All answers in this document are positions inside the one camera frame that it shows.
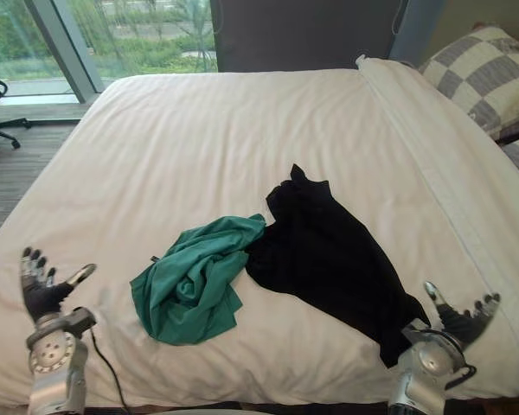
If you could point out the white bed sheet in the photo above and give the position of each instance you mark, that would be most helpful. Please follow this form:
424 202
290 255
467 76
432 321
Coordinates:
225 207

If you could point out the dark upholstered panel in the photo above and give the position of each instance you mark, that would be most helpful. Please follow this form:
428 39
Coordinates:
303 36

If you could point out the green cloth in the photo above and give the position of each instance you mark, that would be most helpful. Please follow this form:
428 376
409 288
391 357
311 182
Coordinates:
199 281

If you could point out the white folded duvet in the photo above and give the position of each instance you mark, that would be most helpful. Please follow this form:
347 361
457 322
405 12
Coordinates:
450 181

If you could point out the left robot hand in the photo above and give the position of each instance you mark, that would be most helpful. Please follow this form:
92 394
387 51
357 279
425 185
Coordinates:
41 294

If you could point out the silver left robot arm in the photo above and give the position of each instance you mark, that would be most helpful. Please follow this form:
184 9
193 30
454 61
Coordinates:
56 359

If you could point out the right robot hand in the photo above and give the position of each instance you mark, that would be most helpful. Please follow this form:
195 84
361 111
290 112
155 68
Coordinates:
460 322

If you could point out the large grey checkered pillow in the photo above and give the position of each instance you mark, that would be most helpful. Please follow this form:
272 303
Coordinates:
484 78

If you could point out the black cloth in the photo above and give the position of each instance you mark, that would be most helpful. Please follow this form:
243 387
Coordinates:
328 268

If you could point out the grey window frame post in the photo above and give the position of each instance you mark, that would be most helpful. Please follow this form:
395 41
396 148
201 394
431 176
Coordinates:
65 47

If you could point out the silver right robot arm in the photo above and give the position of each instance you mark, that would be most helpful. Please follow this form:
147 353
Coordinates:
424 367

